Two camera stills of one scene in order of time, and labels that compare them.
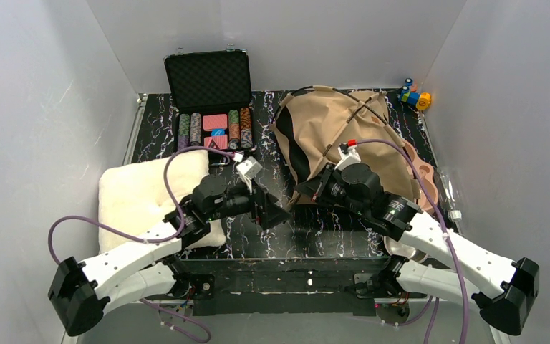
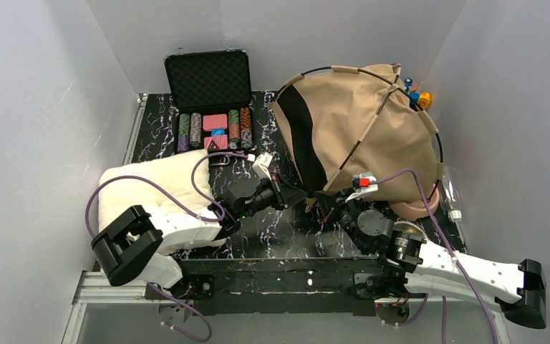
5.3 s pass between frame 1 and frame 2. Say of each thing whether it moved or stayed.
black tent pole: moved
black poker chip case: stayed
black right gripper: moved
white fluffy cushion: stayed
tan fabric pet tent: moved
